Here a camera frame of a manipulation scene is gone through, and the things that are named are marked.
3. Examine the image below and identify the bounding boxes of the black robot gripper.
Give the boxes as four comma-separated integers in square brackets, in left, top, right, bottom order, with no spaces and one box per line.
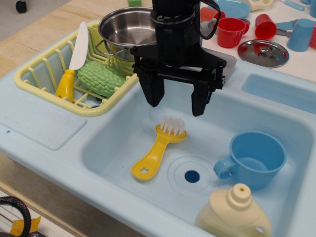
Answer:
[130,14,226,117]

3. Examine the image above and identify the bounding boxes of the yellow brush with white bristles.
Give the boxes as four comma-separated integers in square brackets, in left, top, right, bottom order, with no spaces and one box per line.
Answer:
[131,116,188,181]

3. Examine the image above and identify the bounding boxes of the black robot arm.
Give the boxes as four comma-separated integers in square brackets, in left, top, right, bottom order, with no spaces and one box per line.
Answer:
[130,0,227,117]

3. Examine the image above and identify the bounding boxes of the stainless steel pot lid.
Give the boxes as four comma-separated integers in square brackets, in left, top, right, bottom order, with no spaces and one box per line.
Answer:
[237,39,289,68]

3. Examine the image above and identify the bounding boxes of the grey toy faucet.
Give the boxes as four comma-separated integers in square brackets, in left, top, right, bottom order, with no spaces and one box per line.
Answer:
[200,18,237,84]

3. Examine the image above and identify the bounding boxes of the yellow plastic dish rack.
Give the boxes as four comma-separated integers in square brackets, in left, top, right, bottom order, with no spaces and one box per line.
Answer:
[14,20,138,117]

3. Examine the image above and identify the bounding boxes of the green bumpy toy gourd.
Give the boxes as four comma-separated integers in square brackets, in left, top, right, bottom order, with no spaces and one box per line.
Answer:
[77,61,125,97]

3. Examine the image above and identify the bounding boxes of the red cup behind faucet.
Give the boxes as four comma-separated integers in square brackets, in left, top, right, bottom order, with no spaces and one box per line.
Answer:
[200,7,219,24]

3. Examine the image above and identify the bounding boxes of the light blue toy sink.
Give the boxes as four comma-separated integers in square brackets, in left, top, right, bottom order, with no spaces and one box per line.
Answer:
[0,60,316,237]

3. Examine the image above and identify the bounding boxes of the green block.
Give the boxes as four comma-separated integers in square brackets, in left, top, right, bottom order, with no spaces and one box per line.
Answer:
[128,0,142,7]

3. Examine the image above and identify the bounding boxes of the blue plastic plate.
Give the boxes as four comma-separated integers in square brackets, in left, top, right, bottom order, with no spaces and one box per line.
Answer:
[215,0,250,19]

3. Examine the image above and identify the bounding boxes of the blue plastic cup in sink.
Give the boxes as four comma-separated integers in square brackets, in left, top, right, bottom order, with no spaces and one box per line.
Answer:
[213,131,287,190]

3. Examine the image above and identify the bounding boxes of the red cup lying sideways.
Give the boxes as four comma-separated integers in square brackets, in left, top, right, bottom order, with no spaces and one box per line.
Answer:
[255,14,277,40]

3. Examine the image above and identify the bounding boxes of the cream toy appliance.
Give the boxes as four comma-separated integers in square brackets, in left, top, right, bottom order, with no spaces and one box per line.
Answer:
[245,0,274,11]

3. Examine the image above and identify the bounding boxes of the blue upside-down cup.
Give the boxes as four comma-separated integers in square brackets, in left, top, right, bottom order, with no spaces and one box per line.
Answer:
[287,18,315,52]

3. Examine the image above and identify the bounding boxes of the cream detergent bottle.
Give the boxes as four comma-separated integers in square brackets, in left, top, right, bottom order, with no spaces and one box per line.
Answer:
[195,183,272,237]

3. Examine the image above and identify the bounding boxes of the blue plastic utensil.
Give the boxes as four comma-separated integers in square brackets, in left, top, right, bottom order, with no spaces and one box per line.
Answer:
[283,0,305,11]

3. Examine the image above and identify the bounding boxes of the black caster wheel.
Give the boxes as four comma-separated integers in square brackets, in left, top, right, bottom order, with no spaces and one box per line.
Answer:
[15,0,27,14]

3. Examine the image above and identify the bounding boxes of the orange tape piece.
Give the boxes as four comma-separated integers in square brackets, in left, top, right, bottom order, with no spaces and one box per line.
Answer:
[9,216,41,237]

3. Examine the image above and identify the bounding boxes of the red cup with handle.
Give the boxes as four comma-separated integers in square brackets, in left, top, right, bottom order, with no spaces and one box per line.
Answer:
[216,17,249,48]

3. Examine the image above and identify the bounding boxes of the white knife with yellow handle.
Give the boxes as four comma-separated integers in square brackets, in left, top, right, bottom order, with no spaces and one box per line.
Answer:
[55,22,89,102]

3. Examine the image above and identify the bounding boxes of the black cable loop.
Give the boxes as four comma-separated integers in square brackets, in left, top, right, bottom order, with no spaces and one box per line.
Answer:
[0,197,32,234]

